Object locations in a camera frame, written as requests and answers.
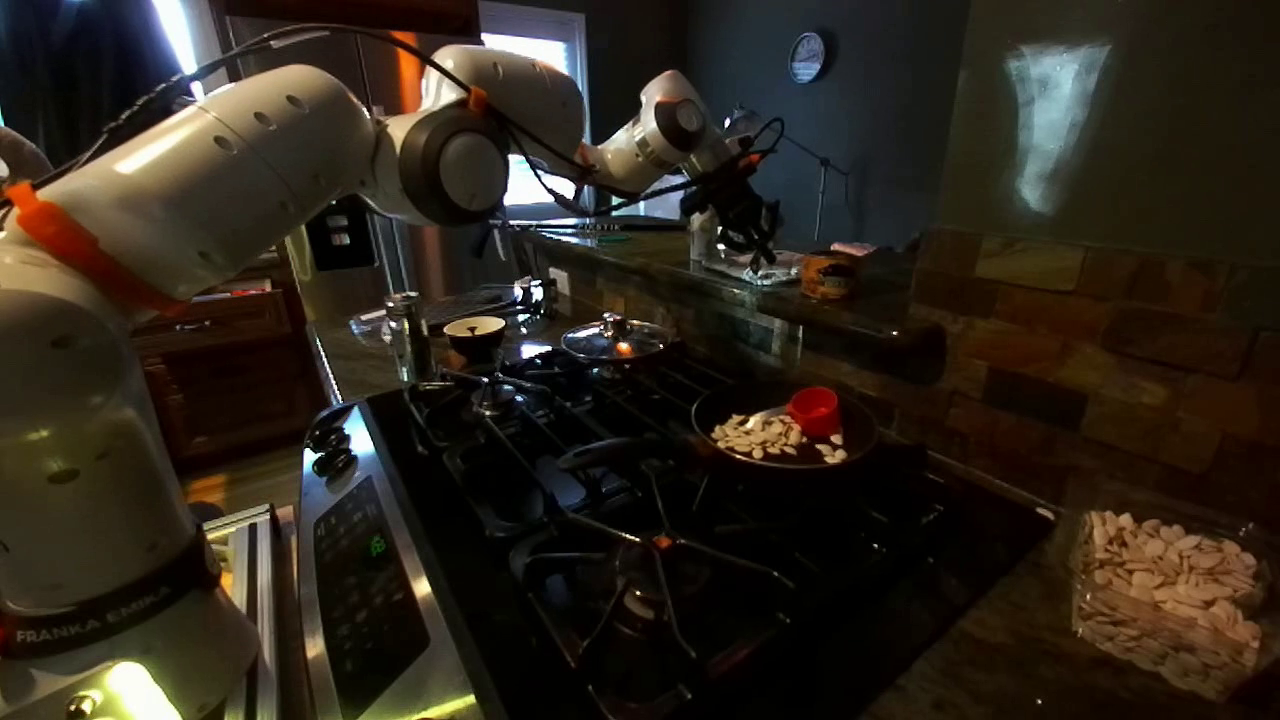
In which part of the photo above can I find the counter outlet plate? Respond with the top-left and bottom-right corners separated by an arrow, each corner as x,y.
729,306 -> 812,373

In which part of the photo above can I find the white folded cloth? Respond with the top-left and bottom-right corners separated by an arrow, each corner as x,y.
697,245 -> 812,288

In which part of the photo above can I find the bright window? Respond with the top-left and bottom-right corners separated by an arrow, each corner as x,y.
478,3 -> 591,215
150,0 -> 206,101

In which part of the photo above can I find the glass pot lid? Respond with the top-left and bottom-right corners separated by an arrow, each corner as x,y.
558,306 -> 676,367

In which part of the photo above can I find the small dark bowl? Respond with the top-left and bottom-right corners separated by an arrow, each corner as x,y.
442,312 -> 516,373

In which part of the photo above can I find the black gas stove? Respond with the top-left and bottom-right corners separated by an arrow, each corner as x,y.
294,335 -> 1059,720

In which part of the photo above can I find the white spray bottle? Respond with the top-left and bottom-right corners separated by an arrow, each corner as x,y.
685,215 -> 726,269

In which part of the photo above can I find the small red cup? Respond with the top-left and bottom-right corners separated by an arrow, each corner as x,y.
784,385 -> 849,438

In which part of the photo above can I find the black frying pan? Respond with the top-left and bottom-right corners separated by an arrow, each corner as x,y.
687,377 -> 889,479

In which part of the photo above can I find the wooden cabinet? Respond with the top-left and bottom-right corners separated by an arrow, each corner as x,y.
132,275 -> 332,469

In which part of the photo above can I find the black wall panel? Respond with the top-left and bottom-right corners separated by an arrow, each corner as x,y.
306,196 -> 380,275

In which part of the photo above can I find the clear plastic container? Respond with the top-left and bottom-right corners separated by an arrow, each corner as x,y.
1047,494 -> 1280,706

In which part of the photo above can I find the metal stand frame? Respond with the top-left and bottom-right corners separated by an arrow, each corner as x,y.
196,500 -> 285,720

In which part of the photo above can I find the thin black desk lamp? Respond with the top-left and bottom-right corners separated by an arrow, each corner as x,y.
744,105 -> 865,253

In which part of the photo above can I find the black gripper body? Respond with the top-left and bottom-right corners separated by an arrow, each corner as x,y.
676,161 -> 756,232

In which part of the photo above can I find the round wall clock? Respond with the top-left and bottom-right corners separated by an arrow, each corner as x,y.
784,29 -> 833,88

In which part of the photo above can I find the heap of white pieces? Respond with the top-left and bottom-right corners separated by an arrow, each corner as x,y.
710,409 -> 853,469
1067,505 -> 1270,699

